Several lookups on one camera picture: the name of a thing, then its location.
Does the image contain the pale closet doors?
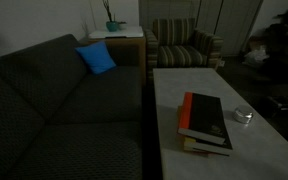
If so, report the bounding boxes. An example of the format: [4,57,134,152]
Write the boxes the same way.
[197,0,264,57]

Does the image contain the yellow orange book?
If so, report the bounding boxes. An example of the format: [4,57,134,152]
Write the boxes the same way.
[176,105,218,158]

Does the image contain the black object on floor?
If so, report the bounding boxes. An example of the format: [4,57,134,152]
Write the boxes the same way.
[266,94,288,113]

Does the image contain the small white pot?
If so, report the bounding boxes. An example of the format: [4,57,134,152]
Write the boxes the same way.
[117,21,128,31]

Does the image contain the dark green plant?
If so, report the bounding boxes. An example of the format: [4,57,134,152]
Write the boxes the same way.
[101,0,116,23]

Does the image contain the black book with orange spine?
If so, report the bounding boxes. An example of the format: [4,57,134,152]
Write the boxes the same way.
[177,91,228,146]

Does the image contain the window blinds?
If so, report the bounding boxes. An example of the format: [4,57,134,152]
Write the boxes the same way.
[138,0,202,31]

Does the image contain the white plastic bag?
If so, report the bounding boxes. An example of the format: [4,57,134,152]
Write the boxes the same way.
[243,45,271,68]

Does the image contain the silver tin base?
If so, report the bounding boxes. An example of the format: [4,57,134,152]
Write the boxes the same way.
[233,112,254,125]

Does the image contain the dark grey sofa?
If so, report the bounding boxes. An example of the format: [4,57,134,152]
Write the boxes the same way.
[0,33,144,180]

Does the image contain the teal plant pot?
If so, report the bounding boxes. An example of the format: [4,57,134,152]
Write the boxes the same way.
[105,20,120,33]

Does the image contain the wooden side table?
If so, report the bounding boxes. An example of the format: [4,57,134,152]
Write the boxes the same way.
[78,35,147,86]

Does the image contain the striped armchair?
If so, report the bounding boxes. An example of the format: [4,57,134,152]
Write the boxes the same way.
[144,17,225,72]

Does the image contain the blue cushion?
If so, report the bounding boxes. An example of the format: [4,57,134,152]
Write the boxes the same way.
[74,40,118,76]

